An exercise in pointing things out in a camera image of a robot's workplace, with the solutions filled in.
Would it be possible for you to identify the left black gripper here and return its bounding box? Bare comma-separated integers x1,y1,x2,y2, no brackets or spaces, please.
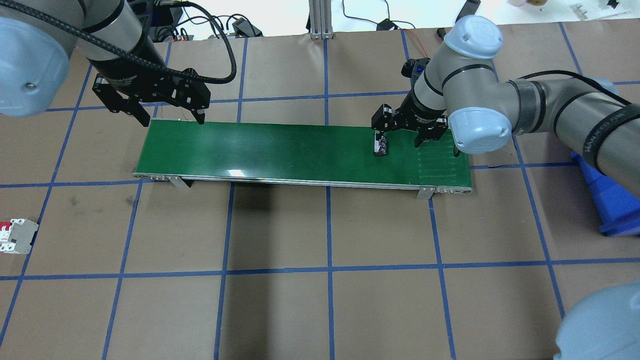
92,67,211,128

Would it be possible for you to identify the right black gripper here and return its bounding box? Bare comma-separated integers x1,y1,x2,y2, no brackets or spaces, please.
371,104,449,149

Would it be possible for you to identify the black cylindrical capacitor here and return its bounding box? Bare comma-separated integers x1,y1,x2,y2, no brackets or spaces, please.
373,131,388,157

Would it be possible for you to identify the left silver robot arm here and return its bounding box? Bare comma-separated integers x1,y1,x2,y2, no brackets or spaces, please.
1,0,211,127

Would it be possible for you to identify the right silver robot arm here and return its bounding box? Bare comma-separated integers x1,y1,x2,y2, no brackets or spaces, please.
332,133,639,360

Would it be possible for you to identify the green conveyor belt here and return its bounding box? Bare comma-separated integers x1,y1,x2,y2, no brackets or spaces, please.
133,119,473,199

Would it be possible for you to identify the black power adapter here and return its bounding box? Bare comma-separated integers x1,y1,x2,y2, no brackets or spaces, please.
231,17,264,38

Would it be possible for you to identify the white red circuit breaker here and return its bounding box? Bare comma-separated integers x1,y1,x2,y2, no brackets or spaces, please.
0,218,39,255

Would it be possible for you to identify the blue plastic bin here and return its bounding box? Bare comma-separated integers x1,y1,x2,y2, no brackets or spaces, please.
570,152,640,237

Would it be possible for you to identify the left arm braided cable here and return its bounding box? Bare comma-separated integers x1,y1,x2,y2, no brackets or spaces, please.
0,0,238,85

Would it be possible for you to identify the red black conveyor cable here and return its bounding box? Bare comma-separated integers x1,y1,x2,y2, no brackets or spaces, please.
401,28,430,58

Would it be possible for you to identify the aluminium frame post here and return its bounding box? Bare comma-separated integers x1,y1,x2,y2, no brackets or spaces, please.
308,0,334,40

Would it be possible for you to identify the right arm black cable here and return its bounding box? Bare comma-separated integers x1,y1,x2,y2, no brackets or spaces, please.
517,70,632,107

